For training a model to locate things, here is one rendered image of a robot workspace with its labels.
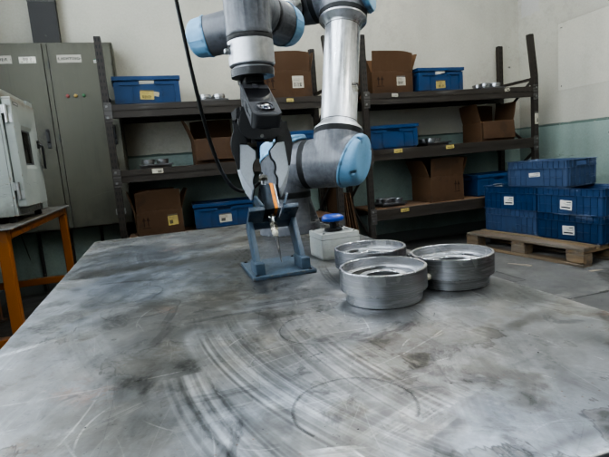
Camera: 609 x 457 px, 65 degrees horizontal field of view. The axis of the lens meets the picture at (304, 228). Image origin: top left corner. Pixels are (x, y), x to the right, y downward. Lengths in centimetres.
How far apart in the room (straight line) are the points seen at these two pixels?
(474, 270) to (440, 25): 511
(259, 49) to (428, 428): 62
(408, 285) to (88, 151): 397
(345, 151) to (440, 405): 76
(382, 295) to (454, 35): 525
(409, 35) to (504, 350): 507
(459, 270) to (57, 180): 402
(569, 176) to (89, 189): 393
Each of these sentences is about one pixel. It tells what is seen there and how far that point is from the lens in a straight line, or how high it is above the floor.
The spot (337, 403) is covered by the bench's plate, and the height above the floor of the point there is 80.
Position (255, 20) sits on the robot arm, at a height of 119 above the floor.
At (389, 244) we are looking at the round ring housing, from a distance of 75.
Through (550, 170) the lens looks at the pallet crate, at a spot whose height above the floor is 72.
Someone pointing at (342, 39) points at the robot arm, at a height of 124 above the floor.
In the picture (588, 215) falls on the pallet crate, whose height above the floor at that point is 37.
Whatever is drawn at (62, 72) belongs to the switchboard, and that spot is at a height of 181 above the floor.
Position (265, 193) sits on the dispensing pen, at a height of 93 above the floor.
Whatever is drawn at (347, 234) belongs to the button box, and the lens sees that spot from 83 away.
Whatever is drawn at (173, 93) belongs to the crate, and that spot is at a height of 158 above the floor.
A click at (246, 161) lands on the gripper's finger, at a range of 79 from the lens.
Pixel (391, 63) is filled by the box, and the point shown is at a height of 176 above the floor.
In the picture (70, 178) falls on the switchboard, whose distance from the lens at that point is 440.
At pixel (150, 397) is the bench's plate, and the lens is 42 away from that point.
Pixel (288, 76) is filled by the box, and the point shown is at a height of 168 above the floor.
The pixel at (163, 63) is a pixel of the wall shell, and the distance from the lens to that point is 469.
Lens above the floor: 98
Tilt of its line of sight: 8 degrees down
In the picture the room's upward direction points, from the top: 5 degrees counter-clockwise
